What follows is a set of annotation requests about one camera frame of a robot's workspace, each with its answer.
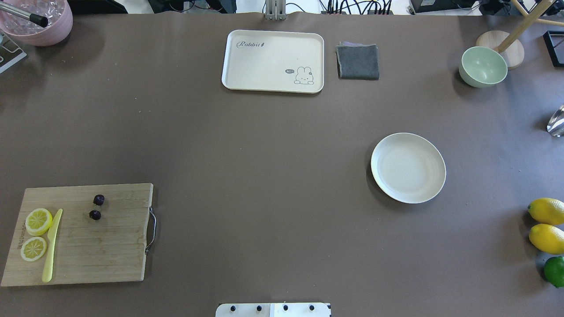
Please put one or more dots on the cream round plate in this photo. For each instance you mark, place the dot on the cream round plate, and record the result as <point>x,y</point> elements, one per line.
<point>408,168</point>

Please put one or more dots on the cream rabbit tray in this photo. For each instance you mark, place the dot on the cream rabbit tray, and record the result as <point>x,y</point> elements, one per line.
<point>274,61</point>

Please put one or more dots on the dark cherry upper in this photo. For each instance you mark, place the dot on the dark cherry upper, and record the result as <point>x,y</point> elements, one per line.
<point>98,200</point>

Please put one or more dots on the dark cherry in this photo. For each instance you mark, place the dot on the dark cherry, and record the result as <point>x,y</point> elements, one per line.
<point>95,215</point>
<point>98,200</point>

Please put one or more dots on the dark cherry lower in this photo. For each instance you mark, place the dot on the dark cherry lower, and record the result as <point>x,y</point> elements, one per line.
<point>95,215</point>

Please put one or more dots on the grey folded cloth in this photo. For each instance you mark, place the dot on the grey folded cloth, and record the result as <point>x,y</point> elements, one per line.
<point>357,61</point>

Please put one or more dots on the wooden cutting board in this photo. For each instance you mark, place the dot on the wooden cutting board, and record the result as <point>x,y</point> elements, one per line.
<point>112,249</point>

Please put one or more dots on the green bowl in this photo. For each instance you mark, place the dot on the green bowl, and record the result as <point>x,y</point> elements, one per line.
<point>482,67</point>

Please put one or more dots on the lemon slice upper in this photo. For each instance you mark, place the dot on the lemon slice upper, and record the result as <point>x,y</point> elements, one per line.
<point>38,221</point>

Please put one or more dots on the lemon slice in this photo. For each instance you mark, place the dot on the lemon slice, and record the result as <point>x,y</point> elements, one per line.
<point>38,221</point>
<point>33,248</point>

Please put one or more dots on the wooden glass stand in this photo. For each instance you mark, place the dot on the wooden glass stand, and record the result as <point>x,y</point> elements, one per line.
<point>508,44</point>

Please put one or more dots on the yellow plastic knife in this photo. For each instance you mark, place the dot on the yellow plastic knife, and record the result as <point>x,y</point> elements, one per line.
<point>52,236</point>

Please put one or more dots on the pink ice bowl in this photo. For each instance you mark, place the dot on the pink ice bowl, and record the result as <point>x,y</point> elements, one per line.
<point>58,13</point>

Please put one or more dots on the lemon slice lower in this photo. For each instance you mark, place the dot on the lemon slice lower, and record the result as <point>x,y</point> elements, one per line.
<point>33,248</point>

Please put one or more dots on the yellow lemon upper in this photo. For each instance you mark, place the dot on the yellow lemon upper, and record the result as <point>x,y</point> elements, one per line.
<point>547,210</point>

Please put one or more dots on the yellow lemon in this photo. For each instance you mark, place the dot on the yellow lemon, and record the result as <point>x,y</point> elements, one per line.
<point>547,238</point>
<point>547,210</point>

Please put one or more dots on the metal ice scoop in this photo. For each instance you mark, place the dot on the metal ice scoop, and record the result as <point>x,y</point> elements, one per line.
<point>555,126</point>

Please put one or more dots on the metal muddler black tip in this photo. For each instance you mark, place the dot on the metal muddler black tip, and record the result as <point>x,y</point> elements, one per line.
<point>34,18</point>

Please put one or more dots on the yellow lemon lower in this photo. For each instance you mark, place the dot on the yellow lemon lower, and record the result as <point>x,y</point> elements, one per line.
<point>547,238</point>

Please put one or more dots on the green lime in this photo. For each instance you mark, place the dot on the green lime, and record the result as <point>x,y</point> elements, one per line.
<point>554,271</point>

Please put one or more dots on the aluminium frame post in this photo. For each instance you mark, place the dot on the aluminium frame post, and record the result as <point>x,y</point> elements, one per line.
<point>275,10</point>

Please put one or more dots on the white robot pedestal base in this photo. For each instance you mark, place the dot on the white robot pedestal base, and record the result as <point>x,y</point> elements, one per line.
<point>274,309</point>

